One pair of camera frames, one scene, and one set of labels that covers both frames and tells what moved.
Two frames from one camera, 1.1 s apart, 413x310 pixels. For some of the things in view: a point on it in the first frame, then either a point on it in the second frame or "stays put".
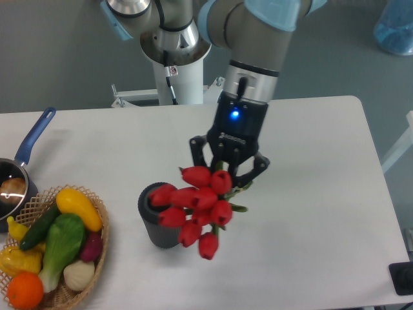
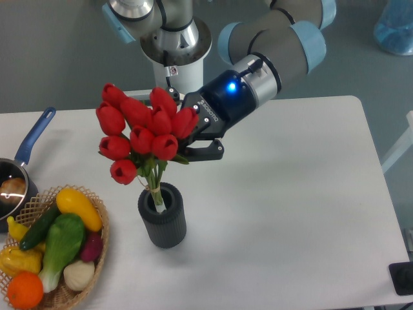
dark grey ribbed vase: [160, 235] stays put
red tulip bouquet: [199, 208] to [142, 136]
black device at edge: [401, 274] stays put
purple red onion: [92, 248] stays put
